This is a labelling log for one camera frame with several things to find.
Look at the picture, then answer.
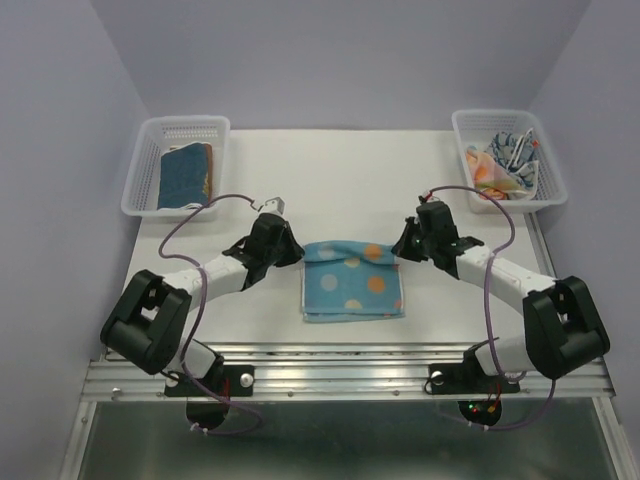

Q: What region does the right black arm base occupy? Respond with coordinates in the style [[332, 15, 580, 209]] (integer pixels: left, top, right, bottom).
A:
[[423, 354, 521, 397]]

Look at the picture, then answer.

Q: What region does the right white plastic basket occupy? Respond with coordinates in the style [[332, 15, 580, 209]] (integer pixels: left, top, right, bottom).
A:
[[452, 109, 568, 214]]

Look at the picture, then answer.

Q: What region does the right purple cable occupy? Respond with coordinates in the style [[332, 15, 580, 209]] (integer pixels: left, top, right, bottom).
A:
[[422, 185, 557, 432]]

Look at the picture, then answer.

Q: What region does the orange pink patterned towel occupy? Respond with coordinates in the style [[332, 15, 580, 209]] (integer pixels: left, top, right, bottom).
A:
[[465, 148, 525, 200]]

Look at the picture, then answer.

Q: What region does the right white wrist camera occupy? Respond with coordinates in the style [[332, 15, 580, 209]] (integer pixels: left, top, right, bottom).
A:
[[418, 191, 440, 205]]

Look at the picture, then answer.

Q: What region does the white plastic basket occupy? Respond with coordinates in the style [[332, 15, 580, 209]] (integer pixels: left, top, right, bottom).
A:
[[452, 109, 568, 214], [121, 115, 230, 222]]

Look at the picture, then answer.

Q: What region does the left white plastic basket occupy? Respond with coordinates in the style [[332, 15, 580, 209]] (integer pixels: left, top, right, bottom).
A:
[[121, 115, 230, 222]]

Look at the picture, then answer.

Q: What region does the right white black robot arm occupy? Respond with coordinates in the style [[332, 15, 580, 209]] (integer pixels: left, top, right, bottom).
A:
[[392, 201, 611, 390]]

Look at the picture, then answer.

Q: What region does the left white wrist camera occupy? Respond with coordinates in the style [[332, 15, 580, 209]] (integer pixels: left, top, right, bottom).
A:
[[251, 197, 285, 217]]

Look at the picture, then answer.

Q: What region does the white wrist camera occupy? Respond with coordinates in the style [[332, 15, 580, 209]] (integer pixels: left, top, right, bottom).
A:
[[251, 197, 285, 217], [418, 191, 440, 205]]

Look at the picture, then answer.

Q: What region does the aluminium mounting rail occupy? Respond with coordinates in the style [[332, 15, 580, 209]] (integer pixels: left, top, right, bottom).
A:
[[82, 340, 617, 401]]

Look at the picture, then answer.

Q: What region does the light blue spotted towel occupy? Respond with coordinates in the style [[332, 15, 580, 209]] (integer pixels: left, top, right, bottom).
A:
[[301, 240, 404, 324]]

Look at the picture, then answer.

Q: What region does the white blue patterned towel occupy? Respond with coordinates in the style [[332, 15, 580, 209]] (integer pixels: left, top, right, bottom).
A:
[[485, 128, 540, 200]]

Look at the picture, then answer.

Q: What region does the blue yellow tiger towel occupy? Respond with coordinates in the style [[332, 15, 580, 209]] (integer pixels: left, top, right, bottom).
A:
[[157, 142, 214, 210]]

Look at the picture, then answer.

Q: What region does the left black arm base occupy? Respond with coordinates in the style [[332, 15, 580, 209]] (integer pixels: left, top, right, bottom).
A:
[[163, 359, 255, 398]]

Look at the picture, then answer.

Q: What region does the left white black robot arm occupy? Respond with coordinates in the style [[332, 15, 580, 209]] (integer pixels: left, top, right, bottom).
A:
[[100, 213, 304, 394]]

